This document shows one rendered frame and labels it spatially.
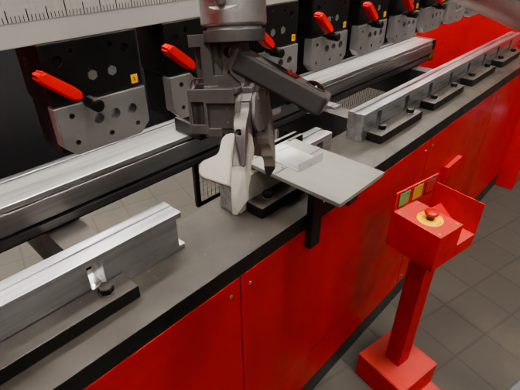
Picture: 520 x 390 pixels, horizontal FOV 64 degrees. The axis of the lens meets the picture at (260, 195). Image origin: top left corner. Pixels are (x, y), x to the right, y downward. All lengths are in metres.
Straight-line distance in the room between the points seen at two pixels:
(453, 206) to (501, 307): 0.97
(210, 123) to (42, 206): 0.61
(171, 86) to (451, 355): 1.60
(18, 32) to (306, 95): 0.37
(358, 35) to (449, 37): 1.93
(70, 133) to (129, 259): 0.29
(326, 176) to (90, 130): 0.51
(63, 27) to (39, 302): 0.44
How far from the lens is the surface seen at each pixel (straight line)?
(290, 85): 0.48
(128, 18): 0.71
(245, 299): 0.99
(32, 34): 0.65
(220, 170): 0.48
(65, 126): 0.68
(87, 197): 1.07
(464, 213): 1.38
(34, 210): 1.03
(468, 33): 3.05
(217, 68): 0.51
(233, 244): 0.94
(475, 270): 2.42
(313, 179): 0.93
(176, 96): 0.77
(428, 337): 2.01
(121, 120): 0.72
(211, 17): 0.49
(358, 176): 0.96
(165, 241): 0.90
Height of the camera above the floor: 1.47
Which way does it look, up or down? 33 degrees down
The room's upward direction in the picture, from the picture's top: straight up
